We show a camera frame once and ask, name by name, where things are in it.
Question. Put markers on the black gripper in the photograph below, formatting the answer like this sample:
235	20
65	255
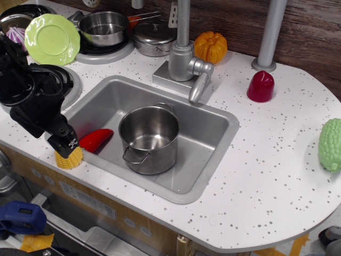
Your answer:
41	112

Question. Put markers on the yellow toy corn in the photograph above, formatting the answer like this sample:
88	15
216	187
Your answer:
73	160

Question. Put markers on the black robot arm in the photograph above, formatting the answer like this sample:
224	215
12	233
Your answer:
16	82

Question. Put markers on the grey toy sink basin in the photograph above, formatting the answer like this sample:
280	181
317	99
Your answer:
205	135

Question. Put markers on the steel pot in sink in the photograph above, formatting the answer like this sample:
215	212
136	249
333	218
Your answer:
149	137

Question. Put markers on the steel pot on burner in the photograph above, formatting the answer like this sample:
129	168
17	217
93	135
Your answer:
106	28

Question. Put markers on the steel pot with lid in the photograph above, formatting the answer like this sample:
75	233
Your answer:
154	38

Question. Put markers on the red toy chili pepper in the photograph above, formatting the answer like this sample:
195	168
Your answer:
95	139

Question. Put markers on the grey front stove burner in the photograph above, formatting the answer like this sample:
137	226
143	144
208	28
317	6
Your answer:
69	85

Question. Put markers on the toy oven door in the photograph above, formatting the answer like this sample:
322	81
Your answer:
84	207

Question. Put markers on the blue clamp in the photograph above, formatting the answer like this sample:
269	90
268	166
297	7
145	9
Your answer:
22	218

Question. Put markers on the green plastic plate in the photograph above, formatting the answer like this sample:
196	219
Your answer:
51	39

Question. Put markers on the purple toy onion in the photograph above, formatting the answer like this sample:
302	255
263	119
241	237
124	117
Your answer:
17	35

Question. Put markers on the steel bowl back left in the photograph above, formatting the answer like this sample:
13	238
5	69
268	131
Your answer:
15	21

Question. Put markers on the grey toy faucet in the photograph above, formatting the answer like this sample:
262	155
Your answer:
183	71

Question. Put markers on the grey toy spatula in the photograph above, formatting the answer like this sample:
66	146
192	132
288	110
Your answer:
172	21

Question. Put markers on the orange toy pumpkin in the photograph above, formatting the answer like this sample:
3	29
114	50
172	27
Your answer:
210	47

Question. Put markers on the dark red toy pepper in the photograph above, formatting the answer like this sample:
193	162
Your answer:
261	87

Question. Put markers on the green toy bitter melon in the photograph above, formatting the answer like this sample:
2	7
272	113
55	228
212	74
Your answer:
329	145

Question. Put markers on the grey vertical post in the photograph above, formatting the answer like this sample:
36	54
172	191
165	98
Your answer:
265	60

